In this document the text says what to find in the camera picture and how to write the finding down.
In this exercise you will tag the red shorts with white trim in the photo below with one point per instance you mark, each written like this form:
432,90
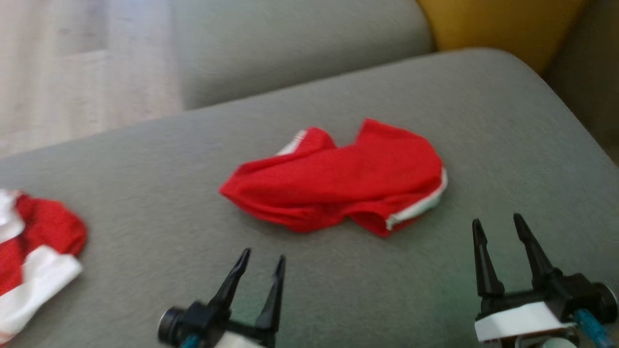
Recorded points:
348,183

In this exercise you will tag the grey sofa cushion with seam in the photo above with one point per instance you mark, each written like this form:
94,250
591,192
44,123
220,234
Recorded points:
290,43

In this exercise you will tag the red white jersey number 23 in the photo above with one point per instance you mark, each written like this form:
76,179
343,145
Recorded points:
41,232

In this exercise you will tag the yellow cushion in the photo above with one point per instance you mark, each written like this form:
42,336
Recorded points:
498,21

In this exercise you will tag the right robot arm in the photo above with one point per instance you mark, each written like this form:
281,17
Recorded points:
556,344

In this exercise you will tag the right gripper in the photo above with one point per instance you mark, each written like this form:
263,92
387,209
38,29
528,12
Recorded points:
566,295

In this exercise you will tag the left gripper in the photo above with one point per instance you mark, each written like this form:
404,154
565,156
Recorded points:
198,321

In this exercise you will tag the large grey sofa seat cushion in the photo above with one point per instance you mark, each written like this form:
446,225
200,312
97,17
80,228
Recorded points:
145,193

